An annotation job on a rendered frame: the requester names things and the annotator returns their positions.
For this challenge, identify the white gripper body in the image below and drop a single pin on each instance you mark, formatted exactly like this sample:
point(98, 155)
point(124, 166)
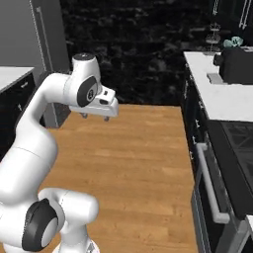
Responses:
point(99, 109)

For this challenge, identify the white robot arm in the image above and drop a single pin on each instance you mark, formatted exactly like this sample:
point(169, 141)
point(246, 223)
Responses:
point(29, 145)

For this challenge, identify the black base cupboards with drawers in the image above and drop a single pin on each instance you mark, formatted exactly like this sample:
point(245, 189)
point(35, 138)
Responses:
point(192, 108)

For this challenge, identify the grey fridge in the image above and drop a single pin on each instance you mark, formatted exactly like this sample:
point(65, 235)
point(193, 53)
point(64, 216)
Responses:
point(19, 36)

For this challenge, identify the black hob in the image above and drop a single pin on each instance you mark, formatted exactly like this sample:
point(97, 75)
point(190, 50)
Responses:
point(242, 148)

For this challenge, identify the black coffee machine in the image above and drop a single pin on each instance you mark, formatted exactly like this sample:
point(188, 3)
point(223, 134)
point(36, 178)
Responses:
point(237, 66)

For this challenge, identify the black oven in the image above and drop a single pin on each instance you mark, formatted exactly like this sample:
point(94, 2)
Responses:
point(214, 224)

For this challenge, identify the dark wall cupboards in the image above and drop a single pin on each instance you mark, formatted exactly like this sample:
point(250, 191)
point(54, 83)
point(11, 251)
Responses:
point(232, 13)

